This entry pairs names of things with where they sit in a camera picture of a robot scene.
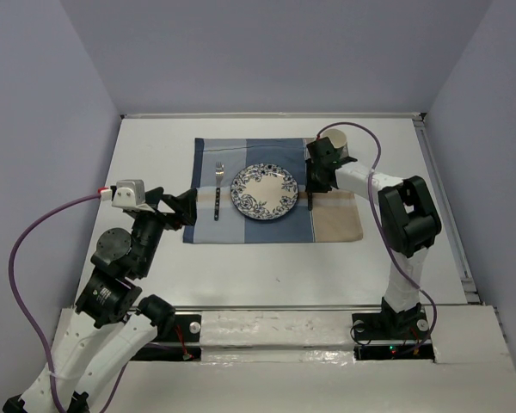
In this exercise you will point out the silver fork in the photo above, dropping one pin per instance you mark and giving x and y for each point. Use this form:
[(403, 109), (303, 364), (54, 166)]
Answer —
[(219, 175)]

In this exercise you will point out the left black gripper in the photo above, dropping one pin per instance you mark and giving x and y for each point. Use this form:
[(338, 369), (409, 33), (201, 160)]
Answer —
[(186, 205)]

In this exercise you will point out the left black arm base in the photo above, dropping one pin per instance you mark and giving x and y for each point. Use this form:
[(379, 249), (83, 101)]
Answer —
[(181, 342)]

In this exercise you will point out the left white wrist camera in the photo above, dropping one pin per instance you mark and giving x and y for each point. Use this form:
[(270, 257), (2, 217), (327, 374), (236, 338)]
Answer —
[(128, 195)]

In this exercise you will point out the dark teal cup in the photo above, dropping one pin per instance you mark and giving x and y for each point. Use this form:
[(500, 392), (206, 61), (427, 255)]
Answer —
[(337, 147)]

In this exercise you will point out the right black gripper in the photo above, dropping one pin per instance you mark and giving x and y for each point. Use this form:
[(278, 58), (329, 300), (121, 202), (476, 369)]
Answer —
[(310, 185)]

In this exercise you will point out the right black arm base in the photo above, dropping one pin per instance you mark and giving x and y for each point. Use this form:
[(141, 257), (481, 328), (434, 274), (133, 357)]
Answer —
[(373, 342)]

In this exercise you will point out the blue beige plaid cloth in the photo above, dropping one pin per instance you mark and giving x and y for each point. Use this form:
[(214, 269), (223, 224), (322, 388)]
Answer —
[(334, 219)]

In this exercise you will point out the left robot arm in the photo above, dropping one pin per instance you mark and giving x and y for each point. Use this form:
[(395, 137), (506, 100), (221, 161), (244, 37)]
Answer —
[(111, 321)]

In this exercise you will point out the blue floral ceramic plate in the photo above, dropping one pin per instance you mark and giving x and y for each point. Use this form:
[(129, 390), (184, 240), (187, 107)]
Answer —
[(264, 191)]

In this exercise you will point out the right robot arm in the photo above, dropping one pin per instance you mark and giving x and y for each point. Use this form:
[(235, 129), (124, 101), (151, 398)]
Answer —
[(408, 222)]

